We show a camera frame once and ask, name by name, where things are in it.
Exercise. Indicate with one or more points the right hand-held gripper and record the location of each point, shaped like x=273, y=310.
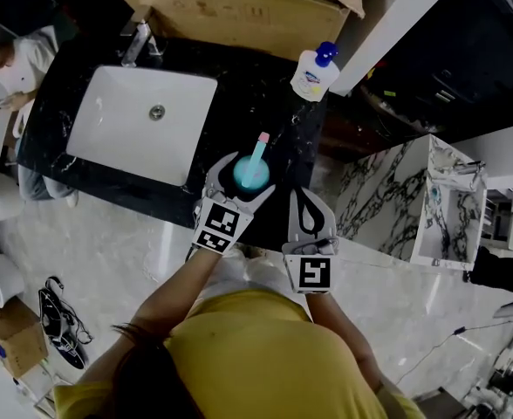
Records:
x=313, y=273

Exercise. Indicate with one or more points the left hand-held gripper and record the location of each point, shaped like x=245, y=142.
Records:
x=217, y=225

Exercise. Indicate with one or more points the teal cleaner bottle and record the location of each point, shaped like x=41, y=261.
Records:
x=252, y=175

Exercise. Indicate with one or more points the person's right forearm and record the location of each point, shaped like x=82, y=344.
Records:
x=344, y=334

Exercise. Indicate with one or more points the person's left forearm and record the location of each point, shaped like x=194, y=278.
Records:
x=169, y=304

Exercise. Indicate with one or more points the white soap pump bottle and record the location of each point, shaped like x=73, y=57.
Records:
x=313, y=79

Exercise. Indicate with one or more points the person's white trousers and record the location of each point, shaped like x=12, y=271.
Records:
x=256, y=273

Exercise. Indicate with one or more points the white marble vanity cabinet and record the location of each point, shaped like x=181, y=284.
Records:
x=383, y=199

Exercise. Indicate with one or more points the black marble vanity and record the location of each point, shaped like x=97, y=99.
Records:
x=252, y=103

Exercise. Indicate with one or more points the white rectangular sink basin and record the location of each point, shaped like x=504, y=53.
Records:
x=125, y=125

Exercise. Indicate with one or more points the person's yellow shirt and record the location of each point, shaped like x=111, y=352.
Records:
x=265, y=365

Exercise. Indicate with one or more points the small chrome faucet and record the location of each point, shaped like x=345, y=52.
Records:
x=472, y=170

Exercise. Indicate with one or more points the large cardboard box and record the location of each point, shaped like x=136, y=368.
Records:
x=239, y=15

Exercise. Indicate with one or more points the black cabinet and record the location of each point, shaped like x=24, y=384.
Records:
x=466, y=46

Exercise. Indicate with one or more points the small cardboard box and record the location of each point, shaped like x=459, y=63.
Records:
x=16, y=338

